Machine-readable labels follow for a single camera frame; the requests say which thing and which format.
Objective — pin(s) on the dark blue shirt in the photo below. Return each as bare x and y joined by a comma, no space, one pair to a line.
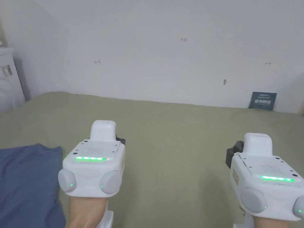
26,185

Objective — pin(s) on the person's left hand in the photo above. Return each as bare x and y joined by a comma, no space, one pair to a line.
83,212

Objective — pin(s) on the person's right hand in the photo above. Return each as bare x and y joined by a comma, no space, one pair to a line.
277,223

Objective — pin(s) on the white washing machine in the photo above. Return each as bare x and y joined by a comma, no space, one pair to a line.
8,85

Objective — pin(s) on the bed with pale green sheet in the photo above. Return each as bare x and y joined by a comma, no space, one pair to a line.
173,142

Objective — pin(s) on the dark square card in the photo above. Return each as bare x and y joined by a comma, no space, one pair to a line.
262,100

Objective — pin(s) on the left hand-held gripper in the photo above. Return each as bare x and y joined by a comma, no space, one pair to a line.
92,171

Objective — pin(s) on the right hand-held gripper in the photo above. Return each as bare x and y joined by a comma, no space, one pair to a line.
268,190

